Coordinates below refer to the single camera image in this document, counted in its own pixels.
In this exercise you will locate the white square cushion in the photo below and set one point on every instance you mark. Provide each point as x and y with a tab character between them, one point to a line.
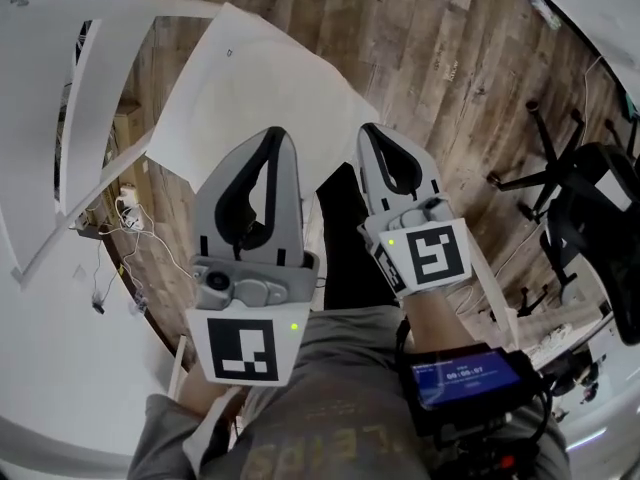
260	83

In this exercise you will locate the person's left forearm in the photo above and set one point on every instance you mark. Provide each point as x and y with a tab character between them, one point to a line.
200	393

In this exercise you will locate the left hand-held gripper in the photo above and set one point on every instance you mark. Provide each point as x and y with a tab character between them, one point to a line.
245	288

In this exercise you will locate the person's right forearm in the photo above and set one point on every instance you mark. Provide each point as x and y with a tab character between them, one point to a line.
435	323

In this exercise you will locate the black forearm phone holder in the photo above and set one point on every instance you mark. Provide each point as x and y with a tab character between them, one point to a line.
470	425

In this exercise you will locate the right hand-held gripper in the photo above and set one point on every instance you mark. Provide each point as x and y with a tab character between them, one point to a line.
435	255

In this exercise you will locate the small plastic packet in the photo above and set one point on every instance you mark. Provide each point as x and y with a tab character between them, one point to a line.
545	13

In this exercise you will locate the black office chair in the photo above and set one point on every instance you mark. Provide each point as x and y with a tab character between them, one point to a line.
580	208

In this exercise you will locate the person's black trouser leg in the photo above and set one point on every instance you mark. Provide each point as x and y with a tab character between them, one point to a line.
350	248

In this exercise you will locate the white metal frame bar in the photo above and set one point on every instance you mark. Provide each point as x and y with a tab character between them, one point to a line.
492	298

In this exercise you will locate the person's grey shirt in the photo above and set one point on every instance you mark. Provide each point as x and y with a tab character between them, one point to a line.
330	408

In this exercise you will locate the white desk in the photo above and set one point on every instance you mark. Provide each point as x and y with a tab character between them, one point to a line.
50	368
595	3

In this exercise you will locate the forearm-mounted phone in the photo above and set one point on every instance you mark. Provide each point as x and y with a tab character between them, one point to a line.
465	375

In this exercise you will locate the white power strip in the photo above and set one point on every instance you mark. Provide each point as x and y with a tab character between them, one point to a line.
129	208

